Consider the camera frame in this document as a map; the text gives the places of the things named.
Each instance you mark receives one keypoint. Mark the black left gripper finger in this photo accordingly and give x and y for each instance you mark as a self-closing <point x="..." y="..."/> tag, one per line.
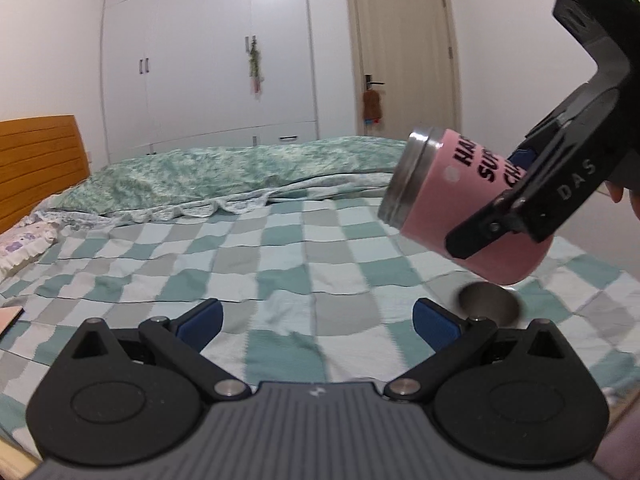
<point x="545" y="189"/>

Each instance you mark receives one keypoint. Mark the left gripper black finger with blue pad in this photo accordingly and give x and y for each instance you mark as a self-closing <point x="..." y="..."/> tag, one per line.
<point x="504" y="395"/>
<point x="126" y="395"/>

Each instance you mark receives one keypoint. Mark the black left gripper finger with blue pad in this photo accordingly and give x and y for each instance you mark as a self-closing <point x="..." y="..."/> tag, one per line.
<point x="523" y="158"/>

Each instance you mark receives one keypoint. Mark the pink steel cup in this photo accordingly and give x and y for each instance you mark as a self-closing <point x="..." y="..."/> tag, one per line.
<point x="441" y="179"/>

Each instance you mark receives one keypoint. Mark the blue cartoon steel cup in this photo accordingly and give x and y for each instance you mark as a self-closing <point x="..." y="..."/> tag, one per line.
<point x="486" y="300"/>

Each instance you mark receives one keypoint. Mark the person's right hand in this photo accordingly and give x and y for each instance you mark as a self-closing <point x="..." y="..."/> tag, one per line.
<point x="617" y="193"/>

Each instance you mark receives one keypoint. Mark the pink book corner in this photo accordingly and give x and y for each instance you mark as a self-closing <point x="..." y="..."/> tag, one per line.
<point x="8" y="317"/>

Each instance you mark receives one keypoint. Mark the brown plush hanging toy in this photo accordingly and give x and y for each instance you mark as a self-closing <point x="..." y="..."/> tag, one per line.
<point x="371" y="107"/>

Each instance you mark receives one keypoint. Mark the white patterned pillow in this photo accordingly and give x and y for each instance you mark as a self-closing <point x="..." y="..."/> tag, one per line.
<point x="29" y="239"/>

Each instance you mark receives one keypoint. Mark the beige wooden door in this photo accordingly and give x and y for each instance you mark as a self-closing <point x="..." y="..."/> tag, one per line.
<point x="412" y="46"/>

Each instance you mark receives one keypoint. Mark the checkered green bed sheet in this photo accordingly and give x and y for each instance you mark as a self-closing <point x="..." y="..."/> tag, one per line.
<point x="313" y="290"/>

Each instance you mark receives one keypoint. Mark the green floral duvet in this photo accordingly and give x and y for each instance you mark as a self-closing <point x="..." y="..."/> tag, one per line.
<point x="200" y="181"/>

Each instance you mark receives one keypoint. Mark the orange wooden headboard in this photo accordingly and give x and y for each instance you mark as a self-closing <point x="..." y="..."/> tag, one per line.
<point x="40" y="156"/>

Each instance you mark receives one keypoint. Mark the green hanging plant ornament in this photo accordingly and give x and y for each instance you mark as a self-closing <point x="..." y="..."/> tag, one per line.
<point x="255" y="61"/>

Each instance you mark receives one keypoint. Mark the white wardrobe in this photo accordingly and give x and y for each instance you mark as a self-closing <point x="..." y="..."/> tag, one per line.
<point x="175" y="74"/>

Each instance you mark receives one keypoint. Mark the black door handle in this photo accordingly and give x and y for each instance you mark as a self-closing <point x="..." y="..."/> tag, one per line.
<point x="370" y="82"/>

